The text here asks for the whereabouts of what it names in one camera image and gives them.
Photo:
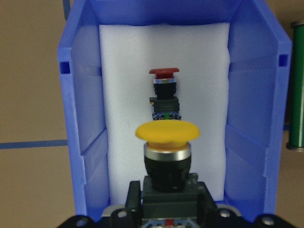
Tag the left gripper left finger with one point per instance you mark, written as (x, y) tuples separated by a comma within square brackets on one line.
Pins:
[(133, 203)]

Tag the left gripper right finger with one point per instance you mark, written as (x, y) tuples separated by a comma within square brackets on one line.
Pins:
[(206, 207)]

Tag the yellow push button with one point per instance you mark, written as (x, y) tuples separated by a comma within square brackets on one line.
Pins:
[(167, 158)]

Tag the red push button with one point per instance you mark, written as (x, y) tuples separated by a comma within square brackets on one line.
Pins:
[(165, 104)]

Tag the green conveyor belt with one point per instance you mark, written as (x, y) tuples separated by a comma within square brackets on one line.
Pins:
[(296, 130)]

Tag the white foam in left bin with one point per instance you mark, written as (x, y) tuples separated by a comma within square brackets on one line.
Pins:
[(201, 54)]

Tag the left blue bin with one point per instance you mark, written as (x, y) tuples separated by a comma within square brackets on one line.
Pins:
[(258, 72)]

